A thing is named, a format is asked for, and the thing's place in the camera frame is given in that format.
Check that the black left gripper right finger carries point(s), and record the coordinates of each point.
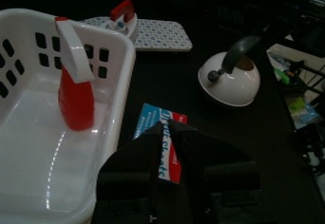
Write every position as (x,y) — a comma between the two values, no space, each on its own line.
(211,171)

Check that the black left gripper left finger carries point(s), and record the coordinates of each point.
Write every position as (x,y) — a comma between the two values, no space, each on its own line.
(133,167)

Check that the patterned toy ironing board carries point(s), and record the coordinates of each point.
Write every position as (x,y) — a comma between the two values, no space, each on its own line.
(161,36)

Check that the blue red dryer sheets box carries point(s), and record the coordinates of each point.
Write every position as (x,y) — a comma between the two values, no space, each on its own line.
(167,139)

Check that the white plastic laundry basket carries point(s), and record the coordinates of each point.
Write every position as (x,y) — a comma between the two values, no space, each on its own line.
(45,133)

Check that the red and white spray bottle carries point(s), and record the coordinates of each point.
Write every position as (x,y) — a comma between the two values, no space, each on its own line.
(76,85)

